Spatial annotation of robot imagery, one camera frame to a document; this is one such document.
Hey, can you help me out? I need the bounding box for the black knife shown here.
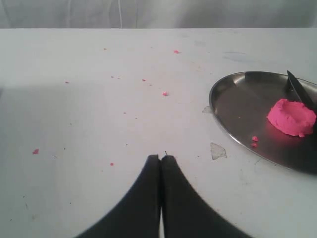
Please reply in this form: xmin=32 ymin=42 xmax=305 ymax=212
xmin=287 ymin=70 xmax=317 ymax=113

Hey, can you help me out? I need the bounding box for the round steel plate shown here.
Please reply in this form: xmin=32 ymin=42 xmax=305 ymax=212
xmin=209 ymin=71 xmax=317 ymax=175

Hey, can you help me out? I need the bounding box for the white backdrop curtain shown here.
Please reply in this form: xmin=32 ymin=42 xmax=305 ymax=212
xmin=0 ymin=0 xmax=317 ymax=28

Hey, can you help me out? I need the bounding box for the pink dough lump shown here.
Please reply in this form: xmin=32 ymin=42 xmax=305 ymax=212
xmin=266 ymin=99 xmax=317 ymax=137

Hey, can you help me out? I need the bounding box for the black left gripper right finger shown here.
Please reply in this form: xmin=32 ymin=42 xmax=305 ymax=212
xmin=161 ymin=155 xmax=249 ymax=238

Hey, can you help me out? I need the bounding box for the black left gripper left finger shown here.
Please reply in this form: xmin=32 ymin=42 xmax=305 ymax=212
xmin=78 ymin=155 xmax=161 ymax=238

